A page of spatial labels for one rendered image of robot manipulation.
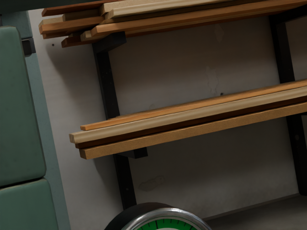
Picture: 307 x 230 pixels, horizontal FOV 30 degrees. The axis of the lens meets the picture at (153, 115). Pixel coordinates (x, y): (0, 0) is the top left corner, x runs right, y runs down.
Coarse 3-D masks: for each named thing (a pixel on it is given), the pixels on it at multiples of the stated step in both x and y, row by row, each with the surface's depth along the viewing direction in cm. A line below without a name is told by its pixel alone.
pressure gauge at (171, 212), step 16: (128, 208) 30; (144, 208) 29; (160, 208) 28; (176, 208) 30; (112, 224) 30; (128, 224) 28; (144, 224) 28; (160, 224) 28; (176, 224) 29; (192, 224) 29
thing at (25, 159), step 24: (0, 48) 32; (0, 72) 32; (24, 72) 33; (0, 96) 32; (24, 96) 32; (0, 120) 32; (24, 120) 32; (0, 144) 32; (24, 144) 32; (0, 168) 32; (24, 168) 32
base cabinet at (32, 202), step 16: (0, 192) 32; (16, 192) 32; (32, 192) 33; (48, 192) 33; (0, 208) 32; (16, 208) 32; (32, 208) 33; (48, 208) 33; (0, 224) 32; (16, 224) 32; (32, 224) 33; (48, 224) 33
